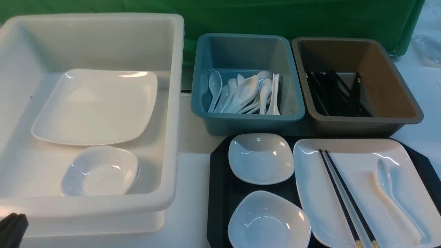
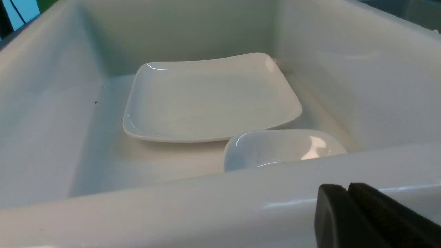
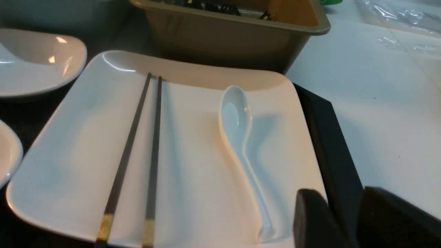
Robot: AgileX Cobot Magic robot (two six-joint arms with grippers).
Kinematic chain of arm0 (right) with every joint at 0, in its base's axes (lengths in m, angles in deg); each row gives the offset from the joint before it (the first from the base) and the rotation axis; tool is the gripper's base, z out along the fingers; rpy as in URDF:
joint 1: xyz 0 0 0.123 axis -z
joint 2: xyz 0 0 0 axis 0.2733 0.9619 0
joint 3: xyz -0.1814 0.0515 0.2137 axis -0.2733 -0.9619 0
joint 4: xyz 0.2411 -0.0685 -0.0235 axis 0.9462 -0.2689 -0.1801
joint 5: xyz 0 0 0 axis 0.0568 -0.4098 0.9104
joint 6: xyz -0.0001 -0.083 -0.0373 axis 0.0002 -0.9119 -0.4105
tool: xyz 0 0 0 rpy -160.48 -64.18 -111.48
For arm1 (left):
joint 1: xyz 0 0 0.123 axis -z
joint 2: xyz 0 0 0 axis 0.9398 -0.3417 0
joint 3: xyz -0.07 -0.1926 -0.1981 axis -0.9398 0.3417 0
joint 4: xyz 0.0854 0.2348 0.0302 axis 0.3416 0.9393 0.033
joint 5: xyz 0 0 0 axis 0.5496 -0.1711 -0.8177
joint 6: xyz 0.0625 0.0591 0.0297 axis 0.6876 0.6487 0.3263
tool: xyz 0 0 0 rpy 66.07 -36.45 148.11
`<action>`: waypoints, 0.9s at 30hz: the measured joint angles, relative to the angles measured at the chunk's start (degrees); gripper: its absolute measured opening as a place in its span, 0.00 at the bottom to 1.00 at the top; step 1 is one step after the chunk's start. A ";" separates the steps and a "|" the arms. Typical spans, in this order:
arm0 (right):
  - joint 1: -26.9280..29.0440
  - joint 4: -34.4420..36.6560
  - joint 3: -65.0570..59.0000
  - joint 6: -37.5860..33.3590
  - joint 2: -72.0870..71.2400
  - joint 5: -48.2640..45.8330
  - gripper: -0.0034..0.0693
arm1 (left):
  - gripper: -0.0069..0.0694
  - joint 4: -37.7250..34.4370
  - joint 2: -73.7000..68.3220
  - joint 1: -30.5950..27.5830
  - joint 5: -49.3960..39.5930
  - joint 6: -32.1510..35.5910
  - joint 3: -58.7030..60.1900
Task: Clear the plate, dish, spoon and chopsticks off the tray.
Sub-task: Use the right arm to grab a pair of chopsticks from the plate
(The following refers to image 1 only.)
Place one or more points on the white square bowl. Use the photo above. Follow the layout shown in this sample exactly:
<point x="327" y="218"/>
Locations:
<point x="261" y="158"/>
<point x="265" y="220"/>

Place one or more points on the large white rice plate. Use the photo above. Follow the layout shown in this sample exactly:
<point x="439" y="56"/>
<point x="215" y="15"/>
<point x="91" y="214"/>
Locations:
<point x="415" y="182"/>

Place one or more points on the white soup spoon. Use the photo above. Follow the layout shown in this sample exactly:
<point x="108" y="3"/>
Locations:
<point x="243" y="95"/>
<point x="382" y="176"/>
<point x="264" y="92"/>
<point x="215" y="86"/>

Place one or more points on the black chopstick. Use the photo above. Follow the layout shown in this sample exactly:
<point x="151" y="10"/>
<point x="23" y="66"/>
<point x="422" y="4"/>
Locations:
<point x="351" y="225"/>
<point x="354" y="204"/>

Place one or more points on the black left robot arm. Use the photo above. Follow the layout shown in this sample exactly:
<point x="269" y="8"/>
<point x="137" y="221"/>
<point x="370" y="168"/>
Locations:
<point x="12" y="230"/>

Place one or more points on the white square plate in tub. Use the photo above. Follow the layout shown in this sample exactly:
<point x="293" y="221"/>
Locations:
<point x="97" y="107"/>

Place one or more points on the black serving tray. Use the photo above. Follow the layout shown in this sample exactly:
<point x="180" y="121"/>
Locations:
<point x="226" y="192"/>

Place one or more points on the blue plastic spoon bin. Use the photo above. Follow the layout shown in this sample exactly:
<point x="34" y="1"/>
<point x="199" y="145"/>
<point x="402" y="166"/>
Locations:
<point x="231" y="54"/>

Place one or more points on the pile of black chopsticks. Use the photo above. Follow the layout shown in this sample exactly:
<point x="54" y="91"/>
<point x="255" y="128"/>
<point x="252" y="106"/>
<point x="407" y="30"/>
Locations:
<point x="333" y="97"/>

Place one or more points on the white bowl in tub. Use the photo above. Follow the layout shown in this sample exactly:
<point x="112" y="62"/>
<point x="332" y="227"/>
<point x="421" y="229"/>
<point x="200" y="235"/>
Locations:
<point x="100" y="171"/>

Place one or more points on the large white plastic tub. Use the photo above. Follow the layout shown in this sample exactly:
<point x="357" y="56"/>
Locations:
<point x="36" y="51"/>

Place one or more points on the brown plastic chopstick bin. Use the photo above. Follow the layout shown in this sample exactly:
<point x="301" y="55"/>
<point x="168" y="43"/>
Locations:
<point x="384" y="92"/>

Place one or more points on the green cloth backdrop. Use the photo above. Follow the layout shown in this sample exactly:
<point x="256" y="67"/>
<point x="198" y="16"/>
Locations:
<point x="390" y="22"/>

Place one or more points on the clear plastic bag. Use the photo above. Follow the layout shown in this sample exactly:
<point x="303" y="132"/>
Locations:
<point x="428" y="49"/>

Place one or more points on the white soup spoon upright handle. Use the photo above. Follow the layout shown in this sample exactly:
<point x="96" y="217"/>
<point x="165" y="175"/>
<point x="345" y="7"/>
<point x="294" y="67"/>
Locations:
<point x="273" y="107"/>

